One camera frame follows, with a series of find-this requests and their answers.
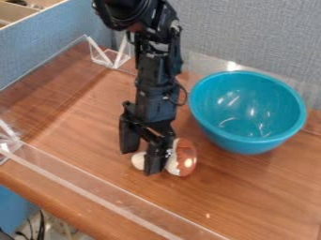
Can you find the clear acrylic front barrier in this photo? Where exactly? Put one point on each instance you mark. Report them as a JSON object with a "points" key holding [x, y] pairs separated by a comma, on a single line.
{"points": [[126, 205]]}

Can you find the clear acrylic back barrier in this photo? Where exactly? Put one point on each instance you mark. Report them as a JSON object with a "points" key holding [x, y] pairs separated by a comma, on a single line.
{"points": [[160, 62]]}

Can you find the blue plastic bowl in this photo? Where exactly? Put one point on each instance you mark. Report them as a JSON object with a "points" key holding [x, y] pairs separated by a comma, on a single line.
{"points": [[248, 111]]}

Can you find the clear acrylic barrier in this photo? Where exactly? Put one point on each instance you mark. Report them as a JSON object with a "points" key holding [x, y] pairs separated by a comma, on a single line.
{"points": [[160, 62], [126, 205]]}

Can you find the wooden shelf box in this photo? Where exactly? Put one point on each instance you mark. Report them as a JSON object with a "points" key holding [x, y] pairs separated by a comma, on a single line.
{"points": [[15, 10]]}

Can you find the clear acrylic left bracket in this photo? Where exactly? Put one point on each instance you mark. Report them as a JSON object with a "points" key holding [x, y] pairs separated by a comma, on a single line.
{"points": [[10, 141]]}

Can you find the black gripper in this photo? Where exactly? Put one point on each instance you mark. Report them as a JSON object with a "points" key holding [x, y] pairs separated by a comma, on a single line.
{"points": [[146, 121]]}

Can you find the brown and white toy mushroom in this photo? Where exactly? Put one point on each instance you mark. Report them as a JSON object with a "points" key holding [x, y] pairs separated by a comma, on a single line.
{"points": [[182, 160]]}

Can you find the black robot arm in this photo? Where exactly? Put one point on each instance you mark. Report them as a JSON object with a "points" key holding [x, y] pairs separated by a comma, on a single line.
{"points": [[153, 28]]}

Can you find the clear acrylic corner bracket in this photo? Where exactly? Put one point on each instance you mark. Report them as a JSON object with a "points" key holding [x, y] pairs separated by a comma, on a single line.
{"points": [[109, 58]]}

